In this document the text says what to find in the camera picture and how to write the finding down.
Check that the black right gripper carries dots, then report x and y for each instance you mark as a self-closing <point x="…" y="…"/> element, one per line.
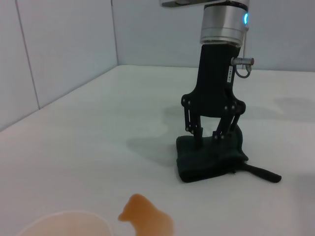
<point x="214" y="86"/>

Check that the dark blue rag with loop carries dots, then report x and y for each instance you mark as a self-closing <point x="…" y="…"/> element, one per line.
<point x="201" y="164"/>

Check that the translucent plastic cup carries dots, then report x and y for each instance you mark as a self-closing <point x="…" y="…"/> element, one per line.
<point x="61" y="223"/>

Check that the brown water stain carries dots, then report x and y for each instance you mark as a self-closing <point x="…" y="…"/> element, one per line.
<point x="147" y="216"/>

